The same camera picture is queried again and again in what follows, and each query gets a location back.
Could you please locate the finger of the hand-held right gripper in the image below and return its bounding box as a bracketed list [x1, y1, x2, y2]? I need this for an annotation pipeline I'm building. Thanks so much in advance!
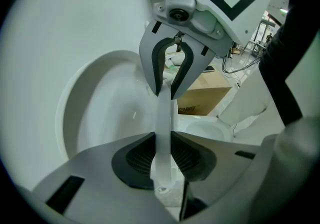
[170, 34, 216, 101]
[139, 19, 176, 98]

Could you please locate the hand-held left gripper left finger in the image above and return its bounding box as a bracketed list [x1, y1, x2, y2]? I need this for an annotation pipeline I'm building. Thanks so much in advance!
[32, 131, 176, 224]

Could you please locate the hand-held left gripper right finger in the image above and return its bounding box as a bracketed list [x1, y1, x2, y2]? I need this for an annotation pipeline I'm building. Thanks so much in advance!
[171, 130, 278, 221]

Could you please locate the person's right forearm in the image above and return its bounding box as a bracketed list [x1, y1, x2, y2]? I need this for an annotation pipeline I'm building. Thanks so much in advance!
[258, 0, 320, 127]

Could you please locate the white toilet bowl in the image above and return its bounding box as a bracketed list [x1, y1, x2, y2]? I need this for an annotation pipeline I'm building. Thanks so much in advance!
[54, 49, 161, 162]

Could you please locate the white toilet lid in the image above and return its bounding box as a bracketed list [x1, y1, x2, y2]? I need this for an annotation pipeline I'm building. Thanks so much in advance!
[1, 0, 154, 184]

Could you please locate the brown cardboard box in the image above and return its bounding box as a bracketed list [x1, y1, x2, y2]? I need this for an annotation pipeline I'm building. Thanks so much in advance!
[176, 67, 233, 117]

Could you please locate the black cable bundle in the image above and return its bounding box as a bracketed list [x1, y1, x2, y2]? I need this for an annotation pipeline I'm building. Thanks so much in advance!
[221, 54, 261, 74]

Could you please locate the metal frame table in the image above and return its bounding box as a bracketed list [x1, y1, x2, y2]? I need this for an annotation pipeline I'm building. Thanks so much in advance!
[246, 39, 266, 59]

